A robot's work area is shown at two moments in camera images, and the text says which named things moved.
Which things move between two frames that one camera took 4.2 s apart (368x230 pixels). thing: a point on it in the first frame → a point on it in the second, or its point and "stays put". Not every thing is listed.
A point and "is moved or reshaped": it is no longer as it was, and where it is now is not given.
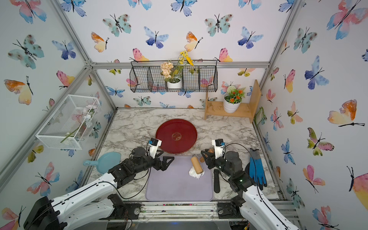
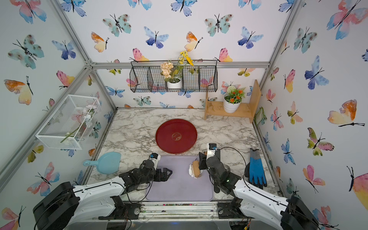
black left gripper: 163,166 → 165,178
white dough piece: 192,172 is moved or reshaped
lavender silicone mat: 175,184 stays put
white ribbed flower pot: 230,108 stays put
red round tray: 178,136 stays put
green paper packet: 259,116 stays put
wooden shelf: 251,110 stays put
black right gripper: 209,162 → 202,161
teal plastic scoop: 106,162 stays put
